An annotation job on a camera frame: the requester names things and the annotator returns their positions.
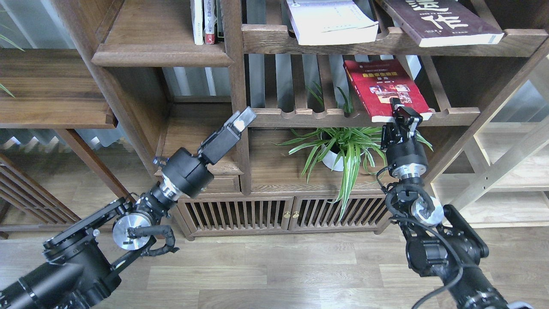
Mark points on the green spider plant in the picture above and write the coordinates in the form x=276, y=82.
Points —
x=350, y=148

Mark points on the white plant pot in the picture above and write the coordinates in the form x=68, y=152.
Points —
x=336, y=141

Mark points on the dark wooden bookshelf cabinet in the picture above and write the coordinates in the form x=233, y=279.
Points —
x=142, y=56

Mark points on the light wooden shelf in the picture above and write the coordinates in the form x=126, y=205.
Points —
x=500, y=179

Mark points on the maroon book white characters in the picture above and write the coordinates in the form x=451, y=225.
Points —
x=436, y=23

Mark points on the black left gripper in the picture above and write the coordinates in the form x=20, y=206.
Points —
x=186, y=174

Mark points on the dark slatted wooden chair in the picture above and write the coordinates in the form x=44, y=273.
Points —
x=17, y=189

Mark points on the white paperback book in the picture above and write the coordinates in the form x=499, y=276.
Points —
x=330, y=22

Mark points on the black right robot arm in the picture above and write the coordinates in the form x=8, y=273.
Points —
x=439, y=240

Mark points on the small wooden drawer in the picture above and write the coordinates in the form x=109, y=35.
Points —
x=223, y=184

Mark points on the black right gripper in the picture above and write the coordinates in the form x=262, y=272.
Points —
x=405, y=156

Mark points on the dark green upright book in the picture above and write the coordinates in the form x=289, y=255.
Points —
x=220, y=35

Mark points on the red white upright book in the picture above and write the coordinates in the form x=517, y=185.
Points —
x=210, y=22

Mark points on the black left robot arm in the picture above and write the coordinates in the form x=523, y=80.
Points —
x=83, y=262

